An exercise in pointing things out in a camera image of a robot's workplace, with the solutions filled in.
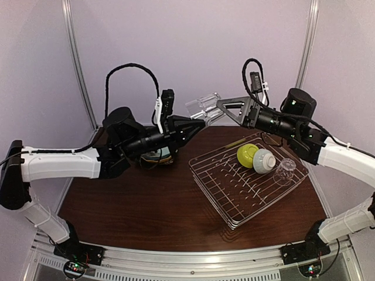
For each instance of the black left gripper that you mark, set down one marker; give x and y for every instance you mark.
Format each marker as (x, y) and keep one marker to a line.
(174, 123)

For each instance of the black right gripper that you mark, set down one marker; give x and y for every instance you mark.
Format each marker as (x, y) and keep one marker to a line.
(245, 111)

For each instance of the pale green flower plate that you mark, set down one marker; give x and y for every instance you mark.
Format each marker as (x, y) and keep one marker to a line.
(162, 152)

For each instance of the clear glass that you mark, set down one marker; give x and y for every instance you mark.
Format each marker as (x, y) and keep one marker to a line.
(284, 172)
(205, 109)

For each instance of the yellow polka dot plate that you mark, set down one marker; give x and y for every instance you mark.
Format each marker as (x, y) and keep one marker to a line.
(155, 161)

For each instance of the blue polka dot plate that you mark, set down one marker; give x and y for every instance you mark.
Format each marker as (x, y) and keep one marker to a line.
(146, 155)

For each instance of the lime green bowl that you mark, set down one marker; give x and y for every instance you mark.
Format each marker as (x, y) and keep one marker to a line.
(245, 155)

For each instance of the white grid pattern bowl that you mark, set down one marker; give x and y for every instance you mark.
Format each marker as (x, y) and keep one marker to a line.
(263, 161)

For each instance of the black square floral plate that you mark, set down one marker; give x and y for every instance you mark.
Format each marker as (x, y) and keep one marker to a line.
(148, 167)

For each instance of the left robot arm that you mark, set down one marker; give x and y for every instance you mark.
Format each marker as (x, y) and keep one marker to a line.
(127, 139)

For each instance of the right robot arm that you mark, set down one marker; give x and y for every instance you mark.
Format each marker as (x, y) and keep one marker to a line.
(314, 145)

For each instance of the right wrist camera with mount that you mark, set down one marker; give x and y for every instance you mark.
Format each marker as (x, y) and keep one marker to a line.
(258, 86)

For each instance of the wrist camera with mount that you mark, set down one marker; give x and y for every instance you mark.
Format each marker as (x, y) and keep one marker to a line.
(163, 109)
(258, 86)

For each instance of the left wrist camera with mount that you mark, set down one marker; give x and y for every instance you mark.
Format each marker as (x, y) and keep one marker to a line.
(163, 109)

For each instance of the chrome wire dish rack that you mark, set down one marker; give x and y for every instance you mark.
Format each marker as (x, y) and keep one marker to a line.
(238, 193)

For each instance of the right aluminium frame post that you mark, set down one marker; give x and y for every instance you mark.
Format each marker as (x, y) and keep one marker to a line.
(311, 26)

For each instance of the aluminium frame post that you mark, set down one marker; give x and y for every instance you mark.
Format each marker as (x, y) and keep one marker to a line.
(311, 26)
(78, 70)

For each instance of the front aluminium rail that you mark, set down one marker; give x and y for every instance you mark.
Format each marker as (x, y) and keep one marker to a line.
(264, 263)

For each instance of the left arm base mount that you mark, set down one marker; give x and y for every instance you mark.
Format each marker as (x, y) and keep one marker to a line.
(84, 253)

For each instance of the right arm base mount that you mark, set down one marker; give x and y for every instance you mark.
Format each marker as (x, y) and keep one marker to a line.
(303, 251)

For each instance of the left aluminium frame post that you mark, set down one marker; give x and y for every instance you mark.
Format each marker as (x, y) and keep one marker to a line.
(78, 70)

